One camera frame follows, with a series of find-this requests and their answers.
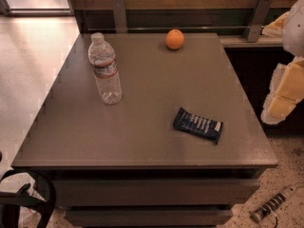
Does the grey drawer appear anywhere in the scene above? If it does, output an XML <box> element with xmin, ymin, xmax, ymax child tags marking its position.
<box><xmin>53</xmin><ymin>180</ymin><xmax>259</xmax><ymax>206</ymax></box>
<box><xmin>65</xmin><ymin>209</ymin><xmax>232</xmax><ymax>227</ymax></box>

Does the orange fruit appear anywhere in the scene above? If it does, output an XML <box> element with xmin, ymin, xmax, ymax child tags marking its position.
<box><xmin>165</xmin><ymin>29</ymin><xmax>184</xmax><ymax>49</ymax></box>

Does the clear plastic water bottle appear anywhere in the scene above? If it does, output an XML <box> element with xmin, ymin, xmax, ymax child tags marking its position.
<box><xmin>88</xmin><ymin>32</ymin><xmax>123</xmax><ymax>105</ymax></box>

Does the right metal bracket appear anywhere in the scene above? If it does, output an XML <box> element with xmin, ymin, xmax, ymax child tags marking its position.
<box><xmin>244</xmin><ymin>0</ymin><xmax>273</xmax><ymax>43</ymax></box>

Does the metal bracket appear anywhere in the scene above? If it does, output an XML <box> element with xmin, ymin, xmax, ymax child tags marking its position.
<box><xmin>112</xmin><ymin>0</ymin><xmax>128</xmax><ymax>33</ymax></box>
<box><xmin>244</xmin><ymin>0</ymin><xmax>273</xmax><ymax>43</ymax></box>

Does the blue rxbar wrapper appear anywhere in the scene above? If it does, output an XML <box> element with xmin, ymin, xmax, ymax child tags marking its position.
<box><xmin>173</xmin><ymin>107</ymin><xmax>223</xmax><ymax>143</ymax></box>

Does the metal rail bar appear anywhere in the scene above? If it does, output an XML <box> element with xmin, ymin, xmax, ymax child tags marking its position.
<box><xmin>87</xmin><ymin>25</ymin><xmax>274</xmax><ymax>33</ymax></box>

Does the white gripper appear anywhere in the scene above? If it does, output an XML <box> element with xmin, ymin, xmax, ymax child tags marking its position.
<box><xmin>260</xmin><ymin>0</ymin><xmax>304</xmax><ymax>124</ymax></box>

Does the lower grey drawer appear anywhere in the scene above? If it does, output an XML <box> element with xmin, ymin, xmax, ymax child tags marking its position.
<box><xmin>65</xmin><ymin>209</ymin><xmax>232</xmax><ymax>227</ymax></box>

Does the upper grey drawer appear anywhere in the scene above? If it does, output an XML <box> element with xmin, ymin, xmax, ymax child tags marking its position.
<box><xmin>53</xmin><ymin>180</ymin><xmax>259</xmax><ymax>206</ymax></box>

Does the left metal bracket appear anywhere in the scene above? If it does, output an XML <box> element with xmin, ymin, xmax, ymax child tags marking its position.
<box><xmin>112</xmin><ymin>0</ymin><xmax>128</xmax><ymax>33</ymax></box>

